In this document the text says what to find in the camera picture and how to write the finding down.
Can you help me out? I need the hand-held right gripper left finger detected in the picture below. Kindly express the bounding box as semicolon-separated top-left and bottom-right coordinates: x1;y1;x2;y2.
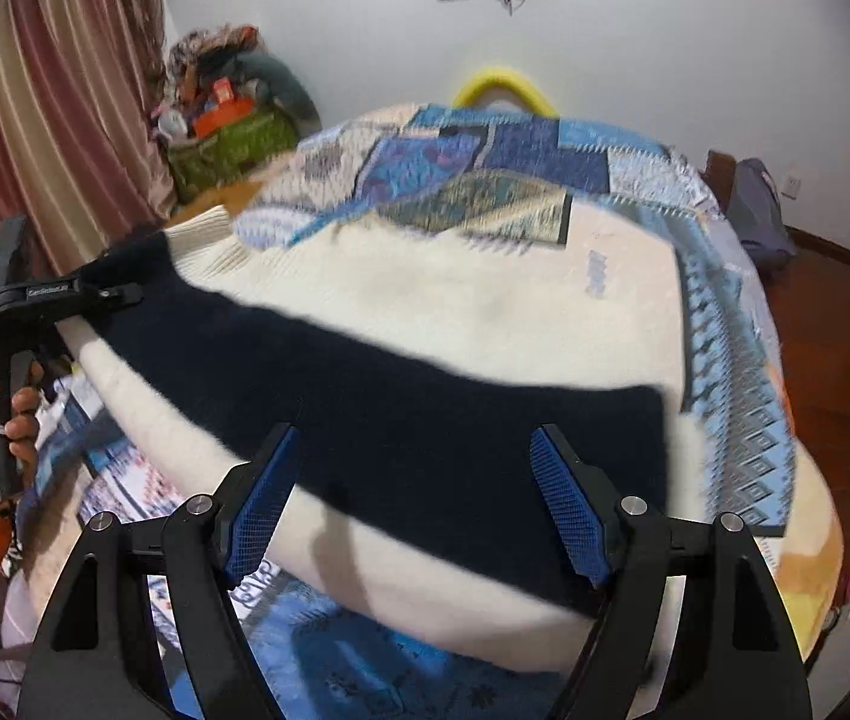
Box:
16;422;302;720

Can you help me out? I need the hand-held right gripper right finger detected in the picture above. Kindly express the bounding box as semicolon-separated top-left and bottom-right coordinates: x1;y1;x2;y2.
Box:
528;424;815;720

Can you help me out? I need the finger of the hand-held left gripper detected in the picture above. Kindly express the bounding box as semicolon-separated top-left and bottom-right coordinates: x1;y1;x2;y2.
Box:
57;268;147;317

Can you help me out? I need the navy and cream striped sweater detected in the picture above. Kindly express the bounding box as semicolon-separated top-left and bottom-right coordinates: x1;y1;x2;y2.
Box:
61;202;696;672

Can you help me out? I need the pile of colourful clothes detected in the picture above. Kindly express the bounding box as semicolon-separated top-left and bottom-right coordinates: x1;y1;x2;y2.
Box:
162;24;261;102

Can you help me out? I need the wooden lap table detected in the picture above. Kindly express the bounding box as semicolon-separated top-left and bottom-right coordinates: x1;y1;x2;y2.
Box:
158;176;276;230

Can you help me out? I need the green storage bag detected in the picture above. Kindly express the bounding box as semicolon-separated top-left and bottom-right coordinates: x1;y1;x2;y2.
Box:
166;109;302;203

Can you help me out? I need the orange box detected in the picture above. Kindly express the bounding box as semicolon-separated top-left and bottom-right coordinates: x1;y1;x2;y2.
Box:
192;97;257;140

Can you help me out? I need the striped red curtain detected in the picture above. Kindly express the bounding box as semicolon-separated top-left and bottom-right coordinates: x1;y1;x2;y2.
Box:
0;0;178;293

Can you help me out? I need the dark teal garment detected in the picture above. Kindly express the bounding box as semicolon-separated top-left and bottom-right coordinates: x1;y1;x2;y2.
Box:
234;52;321;125

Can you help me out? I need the blue patchwork bed quilt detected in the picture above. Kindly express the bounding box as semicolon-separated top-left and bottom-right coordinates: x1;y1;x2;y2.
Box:
1;101;846;720

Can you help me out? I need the grey backpack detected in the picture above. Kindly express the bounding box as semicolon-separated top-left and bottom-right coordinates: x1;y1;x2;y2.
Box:
725;157;797;271

